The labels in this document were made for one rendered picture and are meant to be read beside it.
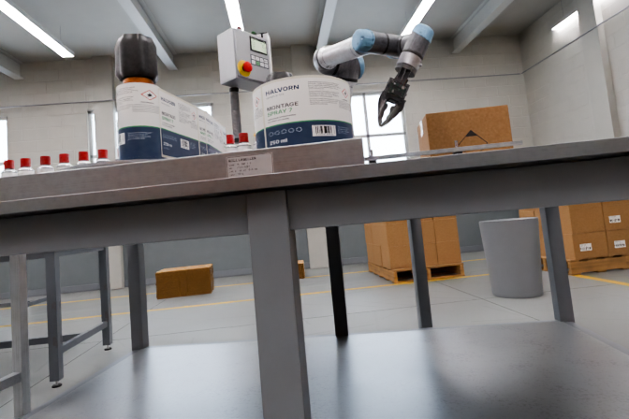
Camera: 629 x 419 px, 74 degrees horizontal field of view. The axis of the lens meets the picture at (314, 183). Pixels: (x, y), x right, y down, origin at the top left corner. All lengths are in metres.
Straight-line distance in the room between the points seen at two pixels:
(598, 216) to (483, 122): 3.45
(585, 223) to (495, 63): 4.12
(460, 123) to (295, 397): 1.25
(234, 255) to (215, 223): 6.28
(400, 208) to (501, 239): 3.11
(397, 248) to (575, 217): 1.77
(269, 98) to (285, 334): 0.42
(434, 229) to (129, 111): 4.30
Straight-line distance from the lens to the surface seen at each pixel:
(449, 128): 1.66
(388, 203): 0.62
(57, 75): 8.12
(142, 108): 0.92
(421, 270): 2.38
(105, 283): 3.36
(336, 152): 0.65
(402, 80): 1.43
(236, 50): 1.59
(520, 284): 3.77
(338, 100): 0.81
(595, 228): 5.02
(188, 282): 5.44
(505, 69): 8.34
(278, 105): 0.79
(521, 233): 3.71
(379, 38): 1.52
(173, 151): 0.96
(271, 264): 0.62
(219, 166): 0.69
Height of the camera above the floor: 0.76
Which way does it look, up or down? 5 degrees up
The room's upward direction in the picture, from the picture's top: 5 degrees counter-clockwise
